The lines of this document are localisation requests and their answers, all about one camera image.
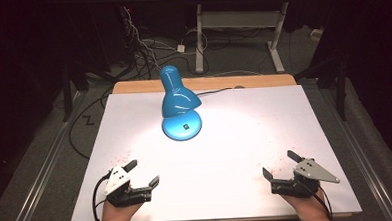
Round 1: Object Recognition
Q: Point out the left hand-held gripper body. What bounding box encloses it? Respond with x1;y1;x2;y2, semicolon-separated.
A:
101;163;154;210

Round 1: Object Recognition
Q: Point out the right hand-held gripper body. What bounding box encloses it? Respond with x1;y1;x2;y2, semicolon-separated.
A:
269;156;342;201

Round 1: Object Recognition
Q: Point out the blue desk lamp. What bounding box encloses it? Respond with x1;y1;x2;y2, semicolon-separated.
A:
158;63;205;143

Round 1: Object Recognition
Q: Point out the person's left hand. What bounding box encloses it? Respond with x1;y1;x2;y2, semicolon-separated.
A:
95;199;146;221

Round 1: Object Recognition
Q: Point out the person's right hand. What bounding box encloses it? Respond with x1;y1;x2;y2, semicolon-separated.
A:
280;188;334;221

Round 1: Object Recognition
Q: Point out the white table cover sheet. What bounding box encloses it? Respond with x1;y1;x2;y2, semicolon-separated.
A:
63;81;364;221

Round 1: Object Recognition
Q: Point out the small white box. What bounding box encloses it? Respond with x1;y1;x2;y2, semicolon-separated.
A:
310;28;325;42

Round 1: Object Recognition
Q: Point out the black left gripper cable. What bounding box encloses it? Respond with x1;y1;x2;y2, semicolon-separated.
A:
90;171;116;221

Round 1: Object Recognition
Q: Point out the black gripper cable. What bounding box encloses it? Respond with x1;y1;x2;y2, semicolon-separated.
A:
90;171;116;221
314;185;335;221

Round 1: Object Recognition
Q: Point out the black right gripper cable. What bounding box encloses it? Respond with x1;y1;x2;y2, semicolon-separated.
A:
314;185;335;221

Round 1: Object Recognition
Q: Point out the aluminium floor rail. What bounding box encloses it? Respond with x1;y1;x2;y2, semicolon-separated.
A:
316;81;392;221
0;90;92;221

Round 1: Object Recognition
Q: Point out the black floor cable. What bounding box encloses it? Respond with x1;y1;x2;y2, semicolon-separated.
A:
65;88;118;161

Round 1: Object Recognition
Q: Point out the black lamp cable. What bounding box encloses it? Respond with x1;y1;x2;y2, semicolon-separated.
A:
195;86;235;97

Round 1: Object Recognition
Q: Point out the bundle of floor cables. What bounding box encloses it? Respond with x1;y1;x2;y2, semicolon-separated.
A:
117;1;199;82

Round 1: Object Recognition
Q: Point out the white metal desk frame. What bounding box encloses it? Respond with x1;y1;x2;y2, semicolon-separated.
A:
191;0;292;78

